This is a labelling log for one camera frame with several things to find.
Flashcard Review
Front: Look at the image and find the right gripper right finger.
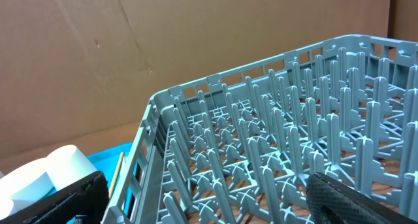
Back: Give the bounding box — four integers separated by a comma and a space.
306, 172, 417, 224

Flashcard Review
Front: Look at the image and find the wooden chopstick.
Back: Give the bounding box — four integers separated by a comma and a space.
109, 152, 125, 198

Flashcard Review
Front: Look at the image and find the teal serving tray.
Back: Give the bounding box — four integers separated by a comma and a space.
49, 142, 133, 199

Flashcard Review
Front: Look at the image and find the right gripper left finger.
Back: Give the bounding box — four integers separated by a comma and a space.
1, 171, 110, 224

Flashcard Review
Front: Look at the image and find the grey dishwasher rack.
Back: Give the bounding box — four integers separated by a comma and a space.
103, 35, 417, 223

